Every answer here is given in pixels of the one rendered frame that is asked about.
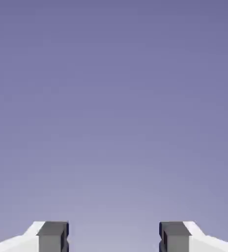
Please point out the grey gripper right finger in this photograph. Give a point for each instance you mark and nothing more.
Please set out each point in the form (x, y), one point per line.
(176, 238)

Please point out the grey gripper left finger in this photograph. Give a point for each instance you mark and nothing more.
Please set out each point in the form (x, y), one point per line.
(51, 238)

